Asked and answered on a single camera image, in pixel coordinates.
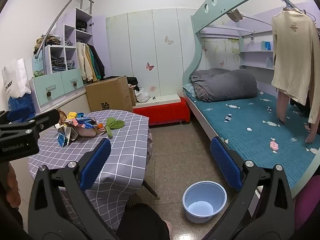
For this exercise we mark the brown clothes heap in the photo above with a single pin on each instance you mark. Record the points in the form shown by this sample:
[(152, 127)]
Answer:
[(47, 42)]

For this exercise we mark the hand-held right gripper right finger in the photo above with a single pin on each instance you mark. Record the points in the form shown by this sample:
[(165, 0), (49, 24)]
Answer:
[(226, 165)]

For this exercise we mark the grey folded clothes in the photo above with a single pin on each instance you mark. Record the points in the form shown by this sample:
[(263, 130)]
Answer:
[(58, 65)]

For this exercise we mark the white plastic bag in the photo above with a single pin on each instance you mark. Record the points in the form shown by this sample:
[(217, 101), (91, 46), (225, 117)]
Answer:
[(142, 95)]

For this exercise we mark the white packet with blue label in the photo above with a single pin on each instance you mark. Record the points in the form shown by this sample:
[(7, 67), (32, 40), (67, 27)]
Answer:
[(62, 137)]

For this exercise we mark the red brown paper bag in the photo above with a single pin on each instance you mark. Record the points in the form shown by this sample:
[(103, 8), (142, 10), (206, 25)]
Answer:
[(86, 132)]

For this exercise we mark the dark table leg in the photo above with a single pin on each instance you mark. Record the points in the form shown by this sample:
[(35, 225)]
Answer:
[(150, 188)]

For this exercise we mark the black clothes pile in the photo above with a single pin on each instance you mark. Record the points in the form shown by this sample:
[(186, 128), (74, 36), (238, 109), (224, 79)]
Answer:
[(132, 80)]

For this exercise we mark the white bench board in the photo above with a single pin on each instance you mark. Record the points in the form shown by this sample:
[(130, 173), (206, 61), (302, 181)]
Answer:
[(165, 98)]

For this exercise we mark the white paper bag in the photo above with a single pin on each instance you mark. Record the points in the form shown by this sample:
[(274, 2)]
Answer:
[(15, 77)]

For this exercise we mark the hanging jackets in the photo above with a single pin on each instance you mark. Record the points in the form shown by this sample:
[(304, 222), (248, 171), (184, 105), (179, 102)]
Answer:
[(90, 60)]

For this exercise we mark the metal handrail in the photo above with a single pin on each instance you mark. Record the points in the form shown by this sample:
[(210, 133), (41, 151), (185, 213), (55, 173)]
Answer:
[(62, 10)]

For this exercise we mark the blue plastic bag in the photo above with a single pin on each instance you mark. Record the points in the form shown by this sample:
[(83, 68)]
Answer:
[(17, 102)]

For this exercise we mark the blue checked pillow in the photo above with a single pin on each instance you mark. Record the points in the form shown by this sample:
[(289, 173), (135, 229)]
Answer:
[(190, 90)]

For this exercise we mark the white butterfly wardrobe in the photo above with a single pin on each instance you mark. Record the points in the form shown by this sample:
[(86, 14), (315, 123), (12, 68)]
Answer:
[(155, 42)]

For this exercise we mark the magenta cloth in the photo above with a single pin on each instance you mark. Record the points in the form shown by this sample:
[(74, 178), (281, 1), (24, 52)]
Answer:
[(307, 202)]

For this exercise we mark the person's leg in black trousers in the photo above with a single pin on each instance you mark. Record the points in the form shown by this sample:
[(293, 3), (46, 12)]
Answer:
[(142, 222)]

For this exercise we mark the red storage bench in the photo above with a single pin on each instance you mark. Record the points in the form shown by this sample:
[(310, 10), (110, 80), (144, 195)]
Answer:
[(162, 112)]

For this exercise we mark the grey lamp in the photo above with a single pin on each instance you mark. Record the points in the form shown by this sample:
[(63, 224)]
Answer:
[(236, 15)]

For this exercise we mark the pinecone drawer ornament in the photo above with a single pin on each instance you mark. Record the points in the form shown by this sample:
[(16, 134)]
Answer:
[(50, 94), (75, 84)]

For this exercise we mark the large cardboard box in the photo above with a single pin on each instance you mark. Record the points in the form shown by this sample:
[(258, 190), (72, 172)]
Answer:
[(110, 92)]

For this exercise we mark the lilac wall shelves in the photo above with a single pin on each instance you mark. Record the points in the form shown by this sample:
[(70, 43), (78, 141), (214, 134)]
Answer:
[(252, 52)]

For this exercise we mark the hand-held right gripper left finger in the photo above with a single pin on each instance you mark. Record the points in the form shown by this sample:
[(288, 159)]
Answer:
[(96, 162)]

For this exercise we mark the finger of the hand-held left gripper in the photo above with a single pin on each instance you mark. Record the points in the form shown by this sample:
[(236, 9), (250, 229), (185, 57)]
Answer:
[(18, 113), (45, 120)]

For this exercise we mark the green leaf toy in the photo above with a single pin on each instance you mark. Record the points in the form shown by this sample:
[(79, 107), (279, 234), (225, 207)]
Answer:
[(115, 123)]

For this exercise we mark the small blue box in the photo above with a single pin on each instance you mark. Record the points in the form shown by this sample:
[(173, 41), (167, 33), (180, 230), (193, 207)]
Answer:
[(266, 45)]

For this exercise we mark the cream sweater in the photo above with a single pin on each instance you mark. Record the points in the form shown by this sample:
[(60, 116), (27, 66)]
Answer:
[(292, 55)]

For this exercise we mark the lilac cubby shelf cabinet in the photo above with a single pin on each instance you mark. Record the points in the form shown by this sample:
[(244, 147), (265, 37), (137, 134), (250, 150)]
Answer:
[(70, 33)]

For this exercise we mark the blue plastic bucket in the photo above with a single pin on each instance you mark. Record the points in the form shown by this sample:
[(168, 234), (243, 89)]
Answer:
[(200, 210)]

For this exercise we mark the grey duvet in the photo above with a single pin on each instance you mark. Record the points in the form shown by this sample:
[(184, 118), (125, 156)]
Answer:
[(225, 85)]

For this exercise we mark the black folded clothes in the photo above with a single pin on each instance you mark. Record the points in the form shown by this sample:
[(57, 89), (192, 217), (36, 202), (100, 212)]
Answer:
[(81, 26)]

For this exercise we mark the grey checked tablecloth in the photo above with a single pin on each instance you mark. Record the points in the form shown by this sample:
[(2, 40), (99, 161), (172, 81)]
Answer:
[(120, 140)]

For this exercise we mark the yellow box with black scribbles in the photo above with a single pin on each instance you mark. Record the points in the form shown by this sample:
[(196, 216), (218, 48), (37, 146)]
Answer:
[(72, 115)]

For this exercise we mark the blue snack packet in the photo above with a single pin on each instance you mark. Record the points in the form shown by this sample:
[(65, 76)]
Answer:
[(85, 122)]

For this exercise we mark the person's left forearm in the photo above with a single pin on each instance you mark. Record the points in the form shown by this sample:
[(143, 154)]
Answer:
[(14, 185)]

